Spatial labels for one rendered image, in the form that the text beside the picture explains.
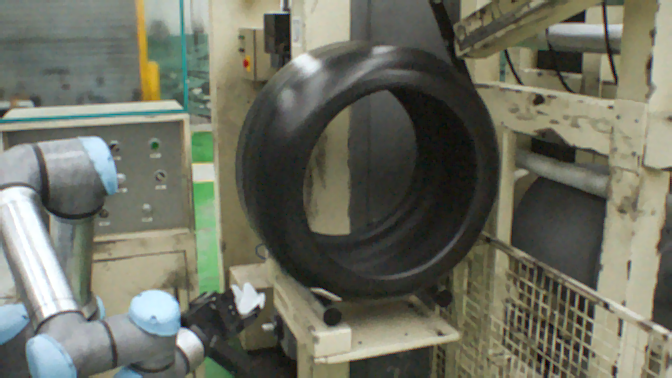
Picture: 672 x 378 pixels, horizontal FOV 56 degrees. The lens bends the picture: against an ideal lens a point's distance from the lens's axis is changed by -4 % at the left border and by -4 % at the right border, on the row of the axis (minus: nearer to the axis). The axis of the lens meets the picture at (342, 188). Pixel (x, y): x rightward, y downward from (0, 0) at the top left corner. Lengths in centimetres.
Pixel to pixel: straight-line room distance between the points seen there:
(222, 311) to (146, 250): 93
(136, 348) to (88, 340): 7
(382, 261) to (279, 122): 56
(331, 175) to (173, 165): 55
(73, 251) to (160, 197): 77
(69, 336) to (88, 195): 36
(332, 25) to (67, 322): 104
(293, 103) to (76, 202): 46
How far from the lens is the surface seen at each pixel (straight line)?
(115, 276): 211
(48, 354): 98
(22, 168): 122
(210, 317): 119
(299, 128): 131
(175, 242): 209
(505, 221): 199
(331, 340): 149
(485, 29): 165
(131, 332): 100
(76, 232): 134
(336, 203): 179
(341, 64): 136
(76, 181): 125
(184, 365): 112
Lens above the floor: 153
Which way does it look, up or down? 14 degrees down
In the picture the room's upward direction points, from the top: straight up
